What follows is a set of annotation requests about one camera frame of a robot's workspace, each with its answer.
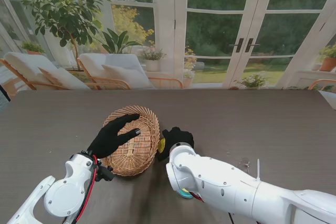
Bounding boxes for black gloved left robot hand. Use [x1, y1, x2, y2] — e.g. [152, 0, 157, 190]
[86, 113, 141, 158]

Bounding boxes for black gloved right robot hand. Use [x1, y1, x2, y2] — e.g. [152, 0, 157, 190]
[156, 126, 195, 162]

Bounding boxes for oval wicker basket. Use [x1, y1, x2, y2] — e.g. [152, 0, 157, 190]
[102, 105, 161, 177]

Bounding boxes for blue round culture dish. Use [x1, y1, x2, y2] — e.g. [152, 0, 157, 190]
[178, 189, 194, 199]

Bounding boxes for white throw pillow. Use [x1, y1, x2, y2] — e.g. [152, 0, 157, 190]
[101, 63, 153, 89]
[38, 66, 91, 90]

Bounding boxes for yellow flowers in pale pot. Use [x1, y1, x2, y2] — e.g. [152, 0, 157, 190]
[183, 45, 197, 88]

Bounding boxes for white cushioned lounge chair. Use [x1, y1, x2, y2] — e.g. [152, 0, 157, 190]
[0, 51, 91, 91]
[77, 52, 184, 90]

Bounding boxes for flowering plant in white pot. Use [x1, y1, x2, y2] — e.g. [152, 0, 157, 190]
[141, 48, 166, 72]

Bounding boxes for low white flowering plant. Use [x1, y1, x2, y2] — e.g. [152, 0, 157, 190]
[234, 73, 269, 90]

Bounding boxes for broad-leaf green plant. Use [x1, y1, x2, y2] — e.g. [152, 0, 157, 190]
[101, 28, 144, 54]

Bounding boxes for small plant in orange pot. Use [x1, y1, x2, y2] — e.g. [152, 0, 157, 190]
[20, 40, 45, 55]

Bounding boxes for large leafy potted tree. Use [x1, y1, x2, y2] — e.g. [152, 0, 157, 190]
[14, 0, 112, 71]

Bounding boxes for plant in terracotta pot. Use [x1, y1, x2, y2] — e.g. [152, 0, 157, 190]
[319, 45, 336, 72]

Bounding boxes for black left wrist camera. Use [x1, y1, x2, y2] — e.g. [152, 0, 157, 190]
[96, 165, 115, 182]

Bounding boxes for red left arm cable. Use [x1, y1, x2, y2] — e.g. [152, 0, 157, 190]
[70, 155, 98, 224]

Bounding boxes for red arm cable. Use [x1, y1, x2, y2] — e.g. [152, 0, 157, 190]
[70, 155, 98, 224]
[190, 191, 204, 203]

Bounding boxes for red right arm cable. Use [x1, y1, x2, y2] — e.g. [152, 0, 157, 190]
[190, 191, 204, 203]

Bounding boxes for dark door handle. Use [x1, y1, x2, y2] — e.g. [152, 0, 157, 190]
[245, 37, 260, 52]
[228, 37, 244, 53]

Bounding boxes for orange frame chair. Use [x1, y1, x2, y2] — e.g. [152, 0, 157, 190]
[307, 78, 336, 91]

